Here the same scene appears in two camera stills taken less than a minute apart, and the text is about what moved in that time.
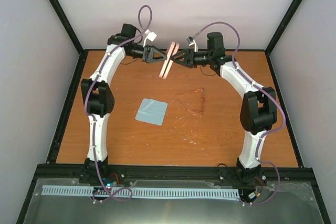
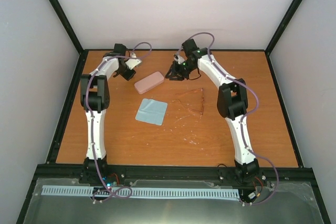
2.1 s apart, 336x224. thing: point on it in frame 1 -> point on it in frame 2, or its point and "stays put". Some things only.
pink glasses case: [174, 48] -> [149, 82]
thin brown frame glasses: [193, 99] stays put
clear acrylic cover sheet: [291, 203] stays put
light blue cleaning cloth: [151, 111] stays put
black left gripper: [148, 56] -> [127, 77]
